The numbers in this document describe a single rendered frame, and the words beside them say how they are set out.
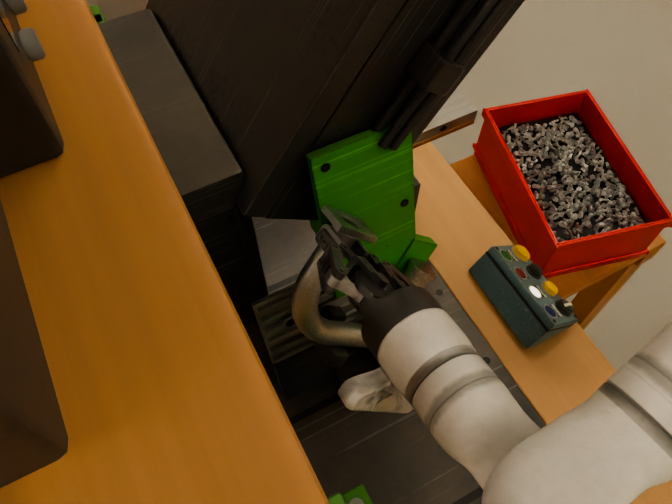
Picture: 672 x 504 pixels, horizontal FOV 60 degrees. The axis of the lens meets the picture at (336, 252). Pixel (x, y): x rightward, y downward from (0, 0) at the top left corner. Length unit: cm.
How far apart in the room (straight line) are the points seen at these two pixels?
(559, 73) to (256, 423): 261
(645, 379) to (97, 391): 34
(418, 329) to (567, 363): 46
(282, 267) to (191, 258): 74
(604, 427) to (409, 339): 16
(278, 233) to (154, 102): 36
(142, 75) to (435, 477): 62
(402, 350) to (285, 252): 49
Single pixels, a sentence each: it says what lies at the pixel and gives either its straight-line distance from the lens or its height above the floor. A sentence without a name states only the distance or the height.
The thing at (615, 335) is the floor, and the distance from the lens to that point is 206.
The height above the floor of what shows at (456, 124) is 112.
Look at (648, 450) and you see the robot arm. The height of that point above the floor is 133.
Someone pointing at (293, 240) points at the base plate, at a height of 90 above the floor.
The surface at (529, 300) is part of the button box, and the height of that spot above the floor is 95.
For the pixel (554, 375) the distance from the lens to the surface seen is 91.
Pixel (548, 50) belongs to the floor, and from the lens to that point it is 283.
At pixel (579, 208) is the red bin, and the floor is 89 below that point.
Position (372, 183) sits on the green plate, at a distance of 62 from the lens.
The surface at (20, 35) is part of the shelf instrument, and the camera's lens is 26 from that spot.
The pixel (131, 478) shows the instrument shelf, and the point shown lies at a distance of 18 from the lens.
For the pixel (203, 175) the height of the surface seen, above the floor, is 124.
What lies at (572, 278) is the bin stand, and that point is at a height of 80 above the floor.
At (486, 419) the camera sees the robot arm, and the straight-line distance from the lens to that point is 46.
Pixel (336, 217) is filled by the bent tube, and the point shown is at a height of 122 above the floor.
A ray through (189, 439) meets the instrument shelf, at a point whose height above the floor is 154.
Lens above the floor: 171
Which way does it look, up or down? 59 degrees down
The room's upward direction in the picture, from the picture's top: straight up
